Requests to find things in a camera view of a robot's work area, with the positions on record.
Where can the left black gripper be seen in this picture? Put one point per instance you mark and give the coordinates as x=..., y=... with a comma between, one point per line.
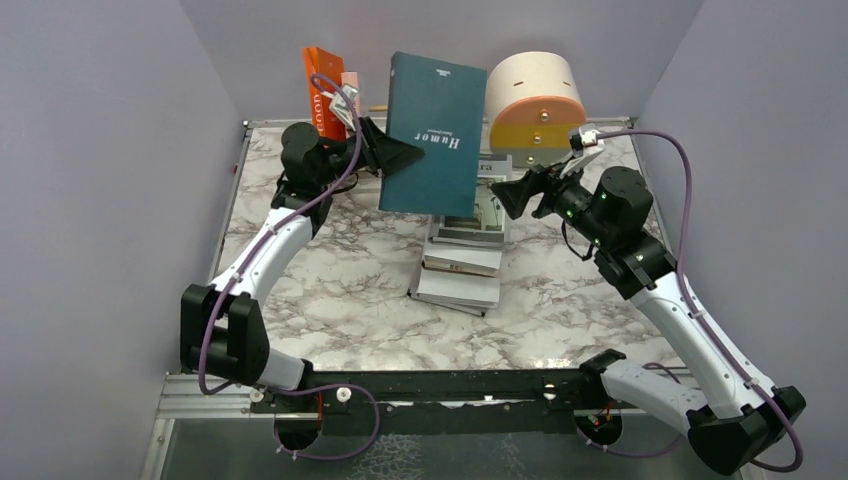
x=379, y=150

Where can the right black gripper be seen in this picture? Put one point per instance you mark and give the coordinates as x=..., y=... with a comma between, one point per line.
x=539, y=178

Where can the grey book with plant cover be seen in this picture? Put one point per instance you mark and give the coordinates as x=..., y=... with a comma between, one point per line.
x=489, y=226

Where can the teal Humor book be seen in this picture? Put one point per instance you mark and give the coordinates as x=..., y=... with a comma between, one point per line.
x=437, y=106

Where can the white rose Designer Fate book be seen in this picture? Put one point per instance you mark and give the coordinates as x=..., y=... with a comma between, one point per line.
x=351, y=78

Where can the orange Fashion Show book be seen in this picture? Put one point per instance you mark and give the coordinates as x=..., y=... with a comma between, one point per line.
x=318, y=60

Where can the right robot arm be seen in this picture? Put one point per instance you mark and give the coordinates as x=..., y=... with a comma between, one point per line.
x=730, y=417

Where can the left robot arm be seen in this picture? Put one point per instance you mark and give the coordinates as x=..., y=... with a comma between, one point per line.
x=222, y=332

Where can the white book with brown stripes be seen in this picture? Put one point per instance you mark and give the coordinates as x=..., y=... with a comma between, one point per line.
x=464, y=257

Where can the round cream drawer cabinet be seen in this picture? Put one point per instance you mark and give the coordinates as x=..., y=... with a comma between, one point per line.
x=531, y=104

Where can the bottom grey white book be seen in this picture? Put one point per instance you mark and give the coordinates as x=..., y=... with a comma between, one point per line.
x=472, y=294

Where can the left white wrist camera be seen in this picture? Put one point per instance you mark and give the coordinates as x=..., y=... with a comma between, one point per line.
x=340, y=108

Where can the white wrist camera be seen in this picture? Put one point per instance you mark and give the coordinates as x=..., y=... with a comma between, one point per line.
x=340, y=108
x=586, y=146

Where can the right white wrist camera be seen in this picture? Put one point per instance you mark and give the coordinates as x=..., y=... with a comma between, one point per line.
x=586, y=146

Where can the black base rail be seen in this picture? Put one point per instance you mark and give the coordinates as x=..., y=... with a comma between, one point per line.
x=448, y=402

